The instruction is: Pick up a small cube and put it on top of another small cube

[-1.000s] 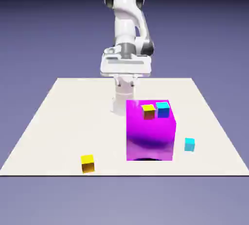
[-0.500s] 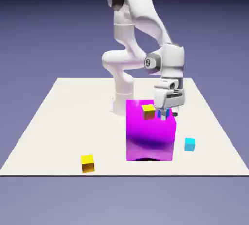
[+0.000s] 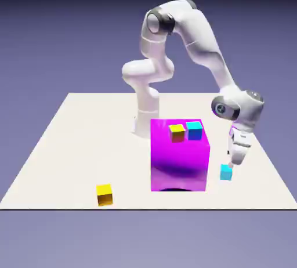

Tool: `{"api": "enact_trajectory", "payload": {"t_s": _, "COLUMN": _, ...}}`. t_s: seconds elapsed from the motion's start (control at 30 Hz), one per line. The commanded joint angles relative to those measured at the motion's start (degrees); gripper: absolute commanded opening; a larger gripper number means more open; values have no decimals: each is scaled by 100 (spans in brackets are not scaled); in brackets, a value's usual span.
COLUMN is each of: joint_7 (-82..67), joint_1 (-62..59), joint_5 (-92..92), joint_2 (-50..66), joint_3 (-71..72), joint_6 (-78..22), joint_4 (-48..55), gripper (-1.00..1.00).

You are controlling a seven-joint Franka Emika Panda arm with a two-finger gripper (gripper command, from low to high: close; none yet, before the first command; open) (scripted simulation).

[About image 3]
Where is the large magenta box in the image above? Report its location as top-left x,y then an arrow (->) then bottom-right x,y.
150,118 -> 211,193

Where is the small cyan cube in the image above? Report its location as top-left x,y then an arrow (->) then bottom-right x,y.
219,163 -> 233,181
186,121 -> 204,141

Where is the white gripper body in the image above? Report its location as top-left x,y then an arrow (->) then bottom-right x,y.
228,141 -> 252,166

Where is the small yellow cube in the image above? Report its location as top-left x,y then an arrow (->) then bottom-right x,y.
96,183 -> 114,207
168,124 -> 186,143

